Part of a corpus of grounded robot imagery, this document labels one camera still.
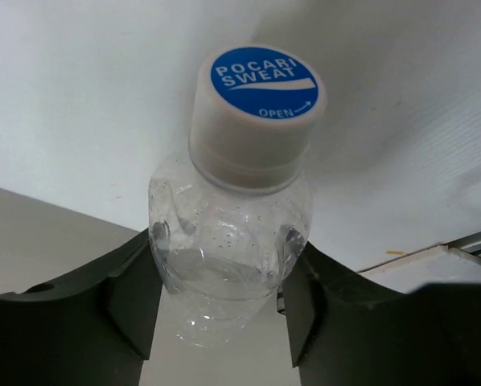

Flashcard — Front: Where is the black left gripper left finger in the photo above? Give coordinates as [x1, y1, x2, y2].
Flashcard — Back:
[0, 231, 161, 385]

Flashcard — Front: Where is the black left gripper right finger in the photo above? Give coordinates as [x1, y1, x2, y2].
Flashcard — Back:
[283, 244, 481, 385]

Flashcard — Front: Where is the clear plastic bottle white cap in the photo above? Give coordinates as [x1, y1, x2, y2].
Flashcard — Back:
[148, 44, 327, 347]

